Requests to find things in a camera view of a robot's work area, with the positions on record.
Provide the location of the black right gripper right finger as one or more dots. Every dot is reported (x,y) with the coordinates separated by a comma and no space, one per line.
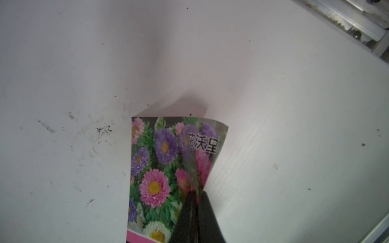
(209,231)

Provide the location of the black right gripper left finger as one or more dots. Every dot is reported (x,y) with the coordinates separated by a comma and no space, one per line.
(186,228)

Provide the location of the flower seed bag pink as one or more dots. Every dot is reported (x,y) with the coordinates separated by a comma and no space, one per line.
(170,157)

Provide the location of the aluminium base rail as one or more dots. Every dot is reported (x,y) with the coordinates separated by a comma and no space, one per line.
(365,21)

